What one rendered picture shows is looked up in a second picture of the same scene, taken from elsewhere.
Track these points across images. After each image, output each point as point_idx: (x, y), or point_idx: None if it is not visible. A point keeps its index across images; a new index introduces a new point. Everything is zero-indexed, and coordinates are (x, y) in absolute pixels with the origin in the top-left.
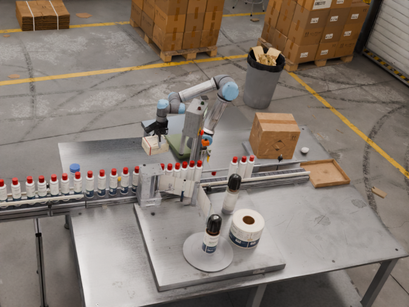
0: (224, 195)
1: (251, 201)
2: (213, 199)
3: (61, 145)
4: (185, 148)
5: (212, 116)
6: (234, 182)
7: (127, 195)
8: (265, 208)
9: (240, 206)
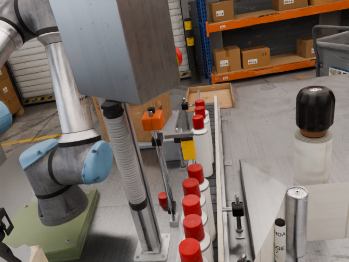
0: (310, 162)
1: (278, 156)
2: (270, 211)
3: None
4: (63, 230)
5: (74, 91)
6: (333, 99)
7: None
8: (281, 153)
9: (293, 172)
